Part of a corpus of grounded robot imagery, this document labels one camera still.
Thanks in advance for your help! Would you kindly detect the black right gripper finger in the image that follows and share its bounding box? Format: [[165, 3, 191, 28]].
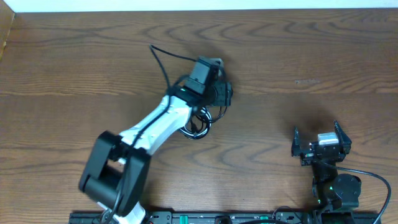
[[293, 126, 300, 149], [333, 120, 351, 146]]

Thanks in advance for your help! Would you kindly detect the thick black cable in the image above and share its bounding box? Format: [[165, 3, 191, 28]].
[[178, 105, 228, 140]]

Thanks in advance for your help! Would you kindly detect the white USB cable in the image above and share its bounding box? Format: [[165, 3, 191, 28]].
[[186, 107, 213, 138]]

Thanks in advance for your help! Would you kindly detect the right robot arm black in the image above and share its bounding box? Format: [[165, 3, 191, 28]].
[[291, 121, 362, 223]]

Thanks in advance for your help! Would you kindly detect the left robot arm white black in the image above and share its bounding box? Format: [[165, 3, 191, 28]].
[[79, 57, 233, 223]]

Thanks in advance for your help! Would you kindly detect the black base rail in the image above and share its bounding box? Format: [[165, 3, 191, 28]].
[[68, 211, 382, 224]]

